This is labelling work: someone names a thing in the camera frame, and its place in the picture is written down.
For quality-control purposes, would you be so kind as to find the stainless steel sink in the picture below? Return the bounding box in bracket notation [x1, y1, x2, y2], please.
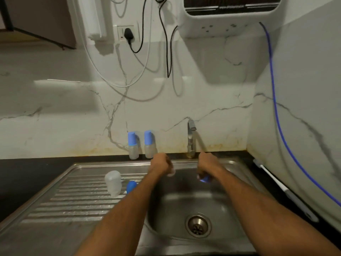
[0, 158, 269, 256]

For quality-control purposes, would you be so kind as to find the clear plastic cup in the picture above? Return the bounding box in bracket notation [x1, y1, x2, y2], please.
[104, 170, 122, 197]

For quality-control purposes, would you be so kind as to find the blue water hose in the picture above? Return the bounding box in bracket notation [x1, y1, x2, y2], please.
[259, 22, 341, 207]

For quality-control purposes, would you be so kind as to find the white water purifier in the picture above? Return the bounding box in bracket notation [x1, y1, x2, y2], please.
[177, 0, 288, 38]

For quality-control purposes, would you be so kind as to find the black power cable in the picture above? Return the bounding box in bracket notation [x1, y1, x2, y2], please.
[154, 0, 178, 78]

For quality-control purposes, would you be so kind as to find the sink drain strainer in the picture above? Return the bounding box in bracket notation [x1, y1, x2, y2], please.
[185, 213, 212, 239]

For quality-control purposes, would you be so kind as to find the white wall pipe fixture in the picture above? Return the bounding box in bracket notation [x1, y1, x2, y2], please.
[67, 0, 112, 46]

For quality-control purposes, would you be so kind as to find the white wall socket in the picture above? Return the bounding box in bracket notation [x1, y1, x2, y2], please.
[116, 24, 140, 42]

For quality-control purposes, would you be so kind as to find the person's right hand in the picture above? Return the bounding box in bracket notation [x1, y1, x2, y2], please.
[197, 152, 222, 182]

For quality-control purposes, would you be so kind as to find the person's right forearm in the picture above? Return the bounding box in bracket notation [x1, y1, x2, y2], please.
[206, 165, 341, 256]

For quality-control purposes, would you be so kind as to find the clear bottle with blue cap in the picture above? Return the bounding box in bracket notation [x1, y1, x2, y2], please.
[144, 130, 157, 159]
[128, 131, 140, 160]

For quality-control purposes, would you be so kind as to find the person's left hand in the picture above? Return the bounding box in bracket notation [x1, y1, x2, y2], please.
[148, 153, 174, 177]

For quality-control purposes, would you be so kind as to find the steel water tap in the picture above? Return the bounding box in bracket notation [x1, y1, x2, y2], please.
[186, 119, 206, 159]

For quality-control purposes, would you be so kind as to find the person's left forearm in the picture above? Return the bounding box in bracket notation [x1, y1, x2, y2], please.
[76, 168, 167, 256]

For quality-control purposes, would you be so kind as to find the brown wall cabinet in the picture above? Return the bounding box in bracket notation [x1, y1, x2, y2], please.
[0, 0, 77, 50]

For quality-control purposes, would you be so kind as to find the white cable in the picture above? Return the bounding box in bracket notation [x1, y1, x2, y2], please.
[77, 0, 155, 88]

